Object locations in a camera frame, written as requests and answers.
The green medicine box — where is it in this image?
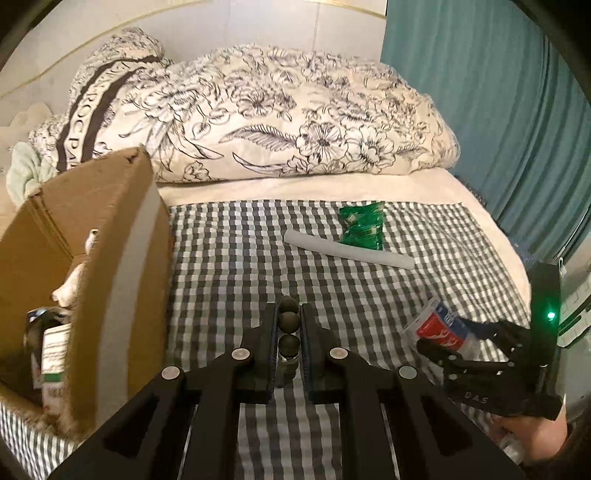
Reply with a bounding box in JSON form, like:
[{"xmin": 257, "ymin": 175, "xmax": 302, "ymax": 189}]
[{"xmin": 39, "ymin": 323, "xmax": 75, "ymax": 416}]

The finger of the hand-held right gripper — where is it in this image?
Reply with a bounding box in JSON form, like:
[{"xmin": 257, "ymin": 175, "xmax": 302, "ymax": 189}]
[
  {"xmin": 416, "ymin": 339, "xmax": 463, "ymax": 371},
  {"xmin": 466, "ymin": 320, "xmax": 533, "ymax": 366}
]

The brown cardboard box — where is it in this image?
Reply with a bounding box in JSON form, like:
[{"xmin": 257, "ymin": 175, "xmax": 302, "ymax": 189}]
[{"xmin": 0, "ymin": 147, "xmax": 176, "ymax": 439}]

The floral quilt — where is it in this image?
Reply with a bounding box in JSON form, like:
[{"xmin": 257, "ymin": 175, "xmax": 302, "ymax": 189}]
[{"xmin": 134, "ymin": 44, "xmax": 461, "ymax": 183}]

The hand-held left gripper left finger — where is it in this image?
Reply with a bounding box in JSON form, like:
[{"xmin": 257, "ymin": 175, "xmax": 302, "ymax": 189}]
[{"xmin": 46, "ymin": 300, "xmax": 280, "ymax": 480}]

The crushed plastic bottle red label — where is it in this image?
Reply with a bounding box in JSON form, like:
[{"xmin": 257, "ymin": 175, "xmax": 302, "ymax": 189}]
[{"xmin": 401, "ymin": 296, "xmax": 497, "ymax": 361}]

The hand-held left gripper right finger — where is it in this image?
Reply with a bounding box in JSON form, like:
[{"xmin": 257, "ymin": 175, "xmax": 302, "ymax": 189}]
[{"xmin": 299, "ymin": 302, "xmax": 527, "ymax": 480}]

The person's right hand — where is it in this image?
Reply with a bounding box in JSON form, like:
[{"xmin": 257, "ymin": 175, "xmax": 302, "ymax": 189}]
[{"xmin": 489, "ymin": 411, "xmax": 571, "ymax": 469}]

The light green cloth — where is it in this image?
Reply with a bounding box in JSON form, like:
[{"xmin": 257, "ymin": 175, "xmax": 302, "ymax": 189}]
[{"xmin": 6, "ymin": 141, "xmax": 58, "ymax": 204}]

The white foam tube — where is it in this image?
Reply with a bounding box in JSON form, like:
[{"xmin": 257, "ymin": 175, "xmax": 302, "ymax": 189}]
[{"xmin": 283, "ymin": 229, "xmax": 416, "ymax": 270}]

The white radiator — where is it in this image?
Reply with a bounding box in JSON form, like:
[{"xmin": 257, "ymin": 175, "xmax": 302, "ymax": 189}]
[{"xmin": 556, "ymin": 258, "xmax": 591, "ymax": 349}]

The green checked cloth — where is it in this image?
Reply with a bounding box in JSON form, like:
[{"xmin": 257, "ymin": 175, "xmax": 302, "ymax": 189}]
[{"xmin": 0, "ymin": 199, "xmax": 532, "ymax": 480}]

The floral pillow with dark stripes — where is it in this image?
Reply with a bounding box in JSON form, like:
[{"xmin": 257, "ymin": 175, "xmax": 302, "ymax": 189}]
[{"xmin": 28, "ymin": 28, "xmax": 174, "ymax": 174}]

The teal curtain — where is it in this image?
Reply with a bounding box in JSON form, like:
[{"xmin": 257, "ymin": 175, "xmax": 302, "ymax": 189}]
[{"xmin": 379, "ymin": 0, "xmax": 591, "ymax": 268}]

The green foil packet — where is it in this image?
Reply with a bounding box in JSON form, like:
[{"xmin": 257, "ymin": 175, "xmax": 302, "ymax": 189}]
[{"xmin": 338, "ymin": 202, "xmax": 385, "ymax": 252}]

